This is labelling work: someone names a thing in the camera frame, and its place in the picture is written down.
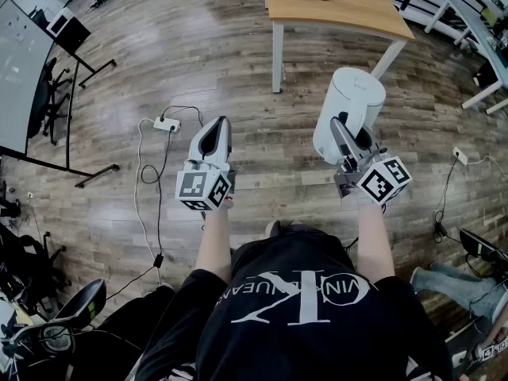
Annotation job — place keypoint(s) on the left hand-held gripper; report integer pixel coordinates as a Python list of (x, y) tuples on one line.
[(190, 185)]

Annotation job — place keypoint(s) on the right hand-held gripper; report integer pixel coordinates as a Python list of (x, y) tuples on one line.
[(375, 185)]

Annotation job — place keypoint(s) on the white electric kettle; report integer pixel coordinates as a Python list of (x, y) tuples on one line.
[(349, 89)]

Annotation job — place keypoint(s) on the person's right forearm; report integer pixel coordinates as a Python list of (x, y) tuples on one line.
[(375, 244)]

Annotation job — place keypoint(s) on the person's left forearm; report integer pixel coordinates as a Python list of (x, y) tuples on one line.
[(212, 244)]

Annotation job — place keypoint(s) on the white power strip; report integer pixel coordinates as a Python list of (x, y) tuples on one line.
[(166, 124), (460, 155)]

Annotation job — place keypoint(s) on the person's grey shoe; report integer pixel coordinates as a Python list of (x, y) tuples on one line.
[(273, 228)]

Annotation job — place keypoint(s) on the black power adapter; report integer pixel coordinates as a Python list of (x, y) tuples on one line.
[(158, 260)]

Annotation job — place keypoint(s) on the wooden table with white legs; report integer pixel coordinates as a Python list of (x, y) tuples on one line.
[(329, 10)]

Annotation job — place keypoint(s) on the black office chair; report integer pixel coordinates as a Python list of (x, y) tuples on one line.
[(43, 93)]

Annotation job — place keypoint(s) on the black printed t-shirt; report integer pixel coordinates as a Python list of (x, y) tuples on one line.
[(301, 332)]

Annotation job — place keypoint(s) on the white framed monitor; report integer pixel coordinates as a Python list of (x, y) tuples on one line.
[(59, 21)]

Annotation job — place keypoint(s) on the glass whiteboard on black stand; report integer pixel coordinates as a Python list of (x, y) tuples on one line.
[(20, 54)]

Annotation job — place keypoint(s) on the black equipment pile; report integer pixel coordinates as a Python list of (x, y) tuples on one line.
[(28, 260)]

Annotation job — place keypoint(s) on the black and white headset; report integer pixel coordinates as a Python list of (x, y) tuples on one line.
[(51, 337)]

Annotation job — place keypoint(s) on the white frame desk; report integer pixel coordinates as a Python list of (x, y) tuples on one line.
[(474, 24)]

